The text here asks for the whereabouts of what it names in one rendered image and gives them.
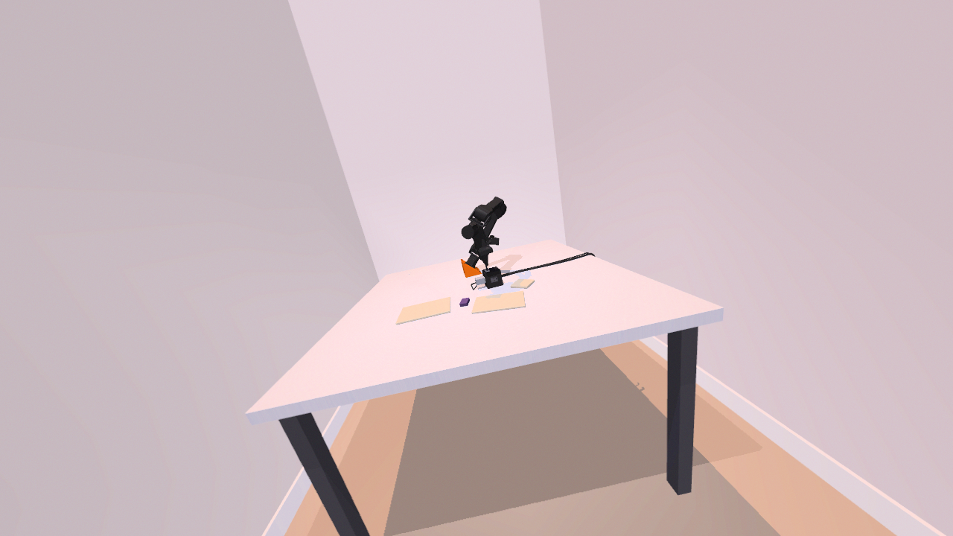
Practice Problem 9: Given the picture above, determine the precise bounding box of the black usb cable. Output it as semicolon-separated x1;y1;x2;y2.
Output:
471;252;589;290

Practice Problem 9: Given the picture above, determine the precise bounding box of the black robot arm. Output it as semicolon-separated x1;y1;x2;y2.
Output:
461;197;507;268

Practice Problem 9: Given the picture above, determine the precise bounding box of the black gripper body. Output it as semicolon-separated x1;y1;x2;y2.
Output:
472;232;493;256

